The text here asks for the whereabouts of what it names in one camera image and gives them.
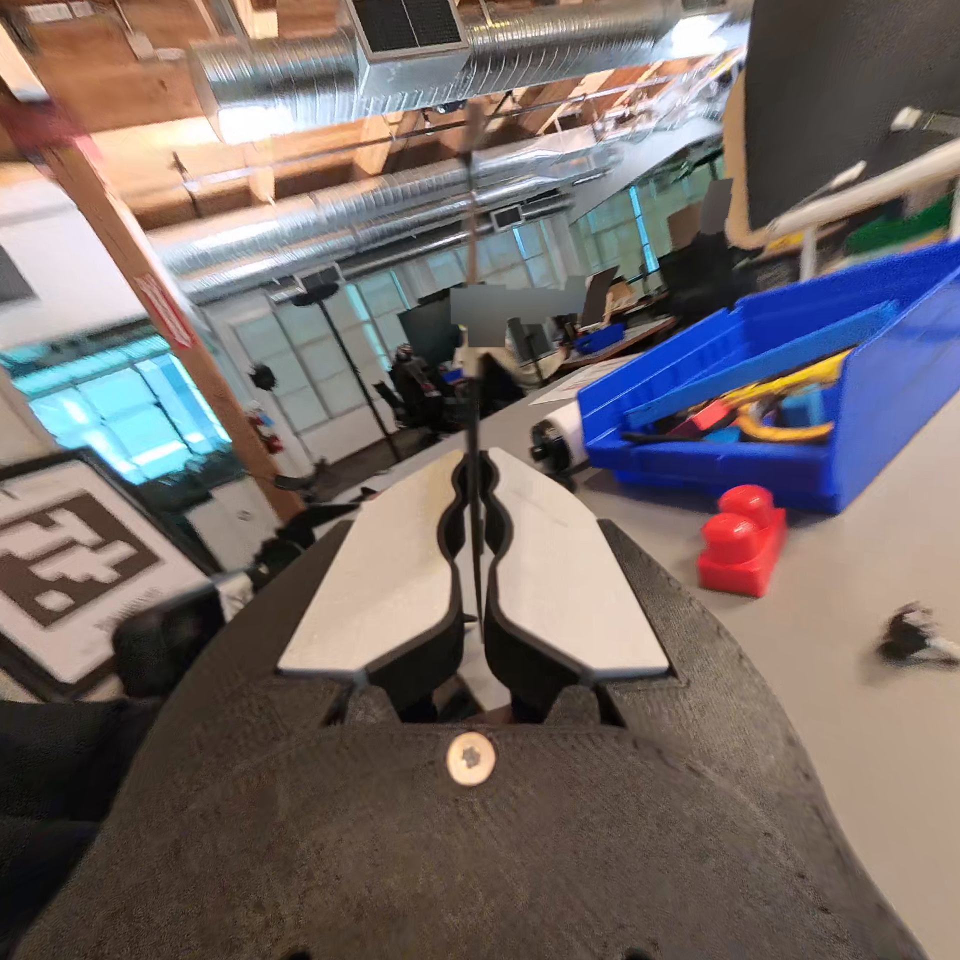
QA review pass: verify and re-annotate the green bin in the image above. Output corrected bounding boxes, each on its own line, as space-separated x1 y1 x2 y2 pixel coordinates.
846 198 960 258

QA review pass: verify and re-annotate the black pole stand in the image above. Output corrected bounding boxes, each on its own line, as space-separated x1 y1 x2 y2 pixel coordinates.
291 270 404 464

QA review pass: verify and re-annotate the red toy block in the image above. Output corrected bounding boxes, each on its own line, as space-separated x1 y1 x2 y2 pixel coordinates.
696 483 789 600

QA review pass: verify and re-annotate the small blue bin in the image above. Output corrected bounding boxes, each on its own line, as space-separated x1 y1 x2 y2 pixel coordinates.
572 322 629 356

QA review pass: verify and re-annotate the red and white sign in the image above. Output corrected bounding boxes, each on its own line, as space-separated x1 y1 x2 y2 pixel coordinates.
135 273 198 351

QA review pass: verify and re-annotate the light blue plastic divider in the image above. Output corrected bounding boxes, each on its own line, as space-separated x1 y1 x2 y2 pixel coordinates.
626 300 901 434

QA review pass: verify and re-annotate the silver ventilation duct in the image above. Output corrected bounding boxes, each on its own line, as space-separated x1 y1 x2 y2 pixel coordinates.
150 135 625 303

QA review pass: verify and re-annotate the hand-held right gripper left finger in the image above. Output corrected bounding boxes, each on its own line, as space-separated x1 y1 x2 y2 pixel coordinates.
276 448 470 710

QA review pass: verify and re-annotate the silver duct with vent boxes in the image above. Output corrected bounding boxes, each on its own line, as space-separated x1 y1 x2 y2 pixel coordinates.
189 0 751 145

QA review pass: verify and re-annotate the white roll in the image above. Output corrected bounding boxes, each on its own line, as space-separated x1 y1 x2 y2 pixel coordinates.
528 401 595 479

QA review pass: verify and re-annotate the small black device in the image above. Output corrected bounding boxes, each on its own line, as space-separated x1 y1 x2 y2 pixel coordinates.
527 420 573 475

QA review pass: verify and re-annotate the white paper sheet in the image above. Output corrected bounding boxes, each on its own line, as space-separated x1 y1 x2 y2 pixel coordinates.
528 356 648 408

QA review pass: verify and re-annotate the black panel with wooden rim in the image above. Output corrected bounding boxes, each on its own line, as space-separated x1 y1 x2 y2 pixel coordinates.
722 0 960 250

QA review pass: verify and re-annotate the red plastic piece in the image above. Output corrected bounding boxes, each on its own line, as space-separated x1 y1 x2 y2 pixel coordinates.
669 399 734 438

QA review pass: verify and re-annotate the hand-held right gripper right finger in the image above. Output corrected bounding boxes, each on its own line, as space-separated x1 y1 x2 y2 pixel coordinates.
482 447 670 721

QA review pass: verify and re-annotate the yellow cable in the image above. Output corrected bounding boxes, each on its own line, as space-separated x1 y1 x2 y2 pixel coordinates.
705 348 858 449

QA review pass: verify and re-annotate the large blue storage bin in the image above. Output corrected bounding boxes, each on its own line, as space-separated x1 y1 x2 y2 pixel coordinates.
576 240 960 516

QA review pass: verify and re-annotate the thin dark rod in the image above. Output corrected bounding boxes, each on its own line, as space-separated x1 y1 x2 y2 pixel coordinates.
456 103 490 625

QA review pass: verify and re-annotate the red fire extinguisher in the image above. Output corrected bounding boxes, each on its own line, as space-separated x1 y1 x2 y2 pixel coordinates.
246 405 288 456

